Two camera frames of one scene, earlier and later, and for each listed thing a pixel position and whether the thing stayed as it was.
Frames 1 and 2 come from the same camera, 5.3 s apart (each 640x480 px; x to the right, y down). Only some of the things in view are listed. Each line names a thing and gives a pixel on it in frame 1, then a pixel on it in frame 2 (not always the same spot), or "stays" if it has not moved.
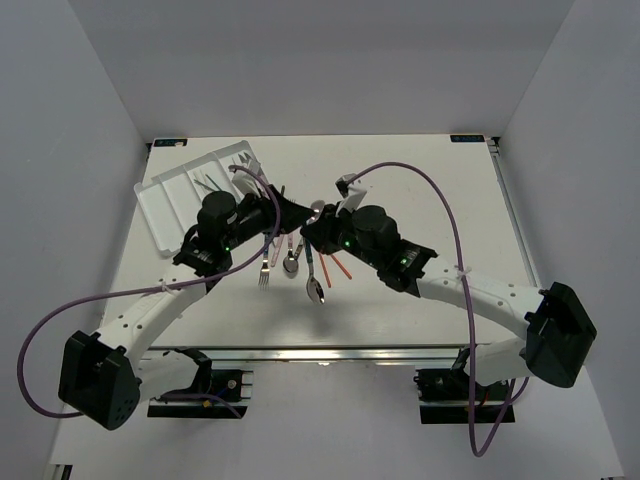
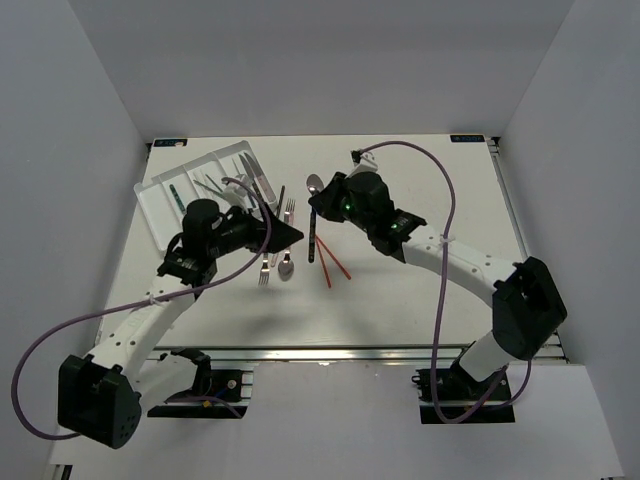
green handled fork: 265,271 stays
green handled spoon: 312,285 → 177,198
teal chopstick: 203,186 stays
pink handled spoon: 277,250 → 286,267
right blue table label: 467,138 stays
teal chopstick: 213,182 stays
